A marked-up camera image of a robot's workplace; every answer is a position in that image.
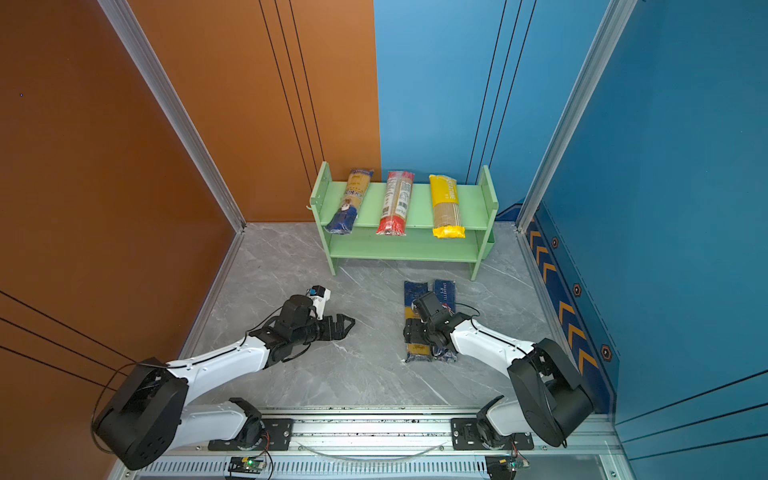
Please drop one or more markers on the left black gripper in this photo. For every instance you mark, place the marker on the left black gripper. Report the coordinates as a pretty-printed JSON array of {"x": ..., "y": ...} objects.
[{"x": 330, "y": 334}]

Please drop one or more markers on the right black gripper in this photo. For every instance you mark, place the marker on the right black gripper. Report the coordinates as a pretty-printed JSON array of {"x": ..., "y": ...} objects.
[{"x": 411, "y": 329}]

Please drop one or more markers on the blue Barilla spaghetti box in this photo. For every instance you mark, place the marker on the blue Barilla spaghetti box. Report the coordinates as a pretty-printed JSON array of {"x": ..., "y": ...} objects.
[{"x": 445, "y": 291}]

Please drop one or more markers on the dark blue portrait spaghetti bag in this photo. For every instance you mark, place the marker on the dark blue portrait spaghetti bag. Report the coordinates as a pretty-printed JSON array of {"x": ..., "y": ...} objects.
[{"x": 416, "y": 349}]

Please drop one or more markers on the blue yellow spaghetti bag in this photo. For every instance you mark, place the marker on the blue yellow spaghetti bag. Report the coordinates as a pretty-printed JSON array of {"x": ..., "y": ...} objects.
[{"x": 356, "y": 187}]

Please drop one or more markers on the red white spaghetti bag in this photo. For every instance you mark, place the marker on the red white spaghetti bag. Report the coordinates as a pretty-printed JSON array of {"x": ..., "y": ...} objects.
[{"x": 396, "y": 203}]

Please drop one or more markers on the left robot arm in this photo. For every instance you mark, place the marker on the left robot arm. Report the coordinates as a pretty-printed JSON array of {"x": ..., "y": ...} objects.
[{"x": 154, "y": 408}]

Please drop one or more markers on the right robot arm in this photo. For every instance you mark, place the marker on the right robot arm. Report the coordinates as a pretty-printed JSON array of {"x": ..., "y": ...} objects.
[{"x": 551, "y": 397}]

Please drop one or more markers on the green wooden two-tier shelf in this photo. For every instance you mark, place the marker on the green wooden two-tier shelf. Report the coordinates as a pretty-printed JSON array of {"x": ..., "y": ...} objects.
[{"x": 478, "y": 205}]

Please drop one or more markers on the right green circuit board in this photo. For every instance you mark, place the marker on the right green circuit board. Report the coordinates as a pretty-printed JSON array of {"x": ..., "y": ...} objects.
[{"x": 504, "y": 467}]

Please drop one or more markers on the green circuit board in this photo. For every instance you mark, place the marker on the green circuit board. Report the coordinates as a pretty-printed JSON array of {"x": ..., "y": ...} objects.
[
  {"x": 504, "y": 467},
  {"x": 248, "y": 467}
]

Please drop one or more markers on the left green circuit board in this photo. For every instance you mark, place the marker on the left green circuit board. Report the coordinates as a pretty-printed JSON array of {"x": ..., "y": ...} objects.
[{"x": 248, "y": 467}]

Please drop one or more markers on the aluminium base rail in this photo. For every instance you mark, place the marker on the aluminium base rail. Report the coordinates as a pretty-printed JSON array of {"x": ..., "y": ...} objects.
[{"x": 395, "y": 443}]

